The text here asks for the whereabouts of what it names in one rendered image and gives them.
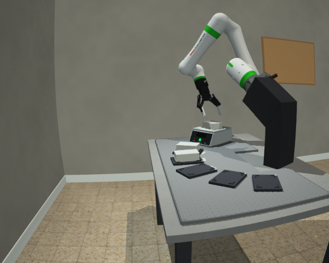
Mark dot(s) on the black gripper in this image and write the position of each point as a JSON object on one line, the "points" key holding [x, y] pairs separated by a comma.
{"points": [[206, 96]]}

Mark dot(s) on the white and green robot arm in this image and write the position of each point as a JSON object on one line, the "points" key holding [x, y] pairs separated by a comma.
{"points": [[241, 69]]}

